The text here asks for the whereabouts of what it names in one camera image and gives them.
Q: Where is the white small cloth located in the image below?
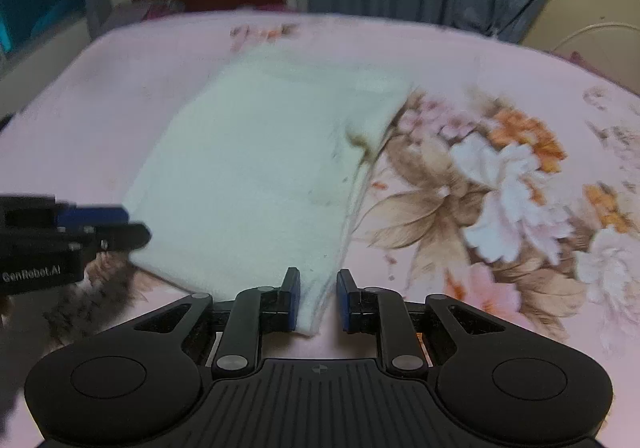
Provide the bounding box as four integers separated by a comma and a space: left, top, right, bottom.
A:
122, 45, 416, 337

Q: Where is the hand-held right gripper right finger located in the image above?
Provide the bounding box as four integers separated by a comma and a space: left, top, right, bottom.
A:
336, 269, 507, 377

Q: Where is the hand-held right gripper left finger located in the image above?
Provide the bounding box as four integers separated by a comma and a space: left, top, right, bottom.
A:
132, 267, 302, 379

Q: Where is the pink floral bedsheet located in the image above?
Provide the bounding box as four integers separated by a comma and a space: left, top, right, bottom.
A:
0, 10, 640, 429

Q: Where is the pink crumpled cloth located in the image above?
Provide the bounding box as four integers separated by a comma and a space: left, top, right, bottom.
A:
145, 0, 187, 23

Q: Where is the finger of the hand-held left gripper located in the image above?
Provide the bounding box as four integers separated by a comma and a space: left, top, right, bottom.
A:
65, 223, 154, 255
55, 206, 132, 229

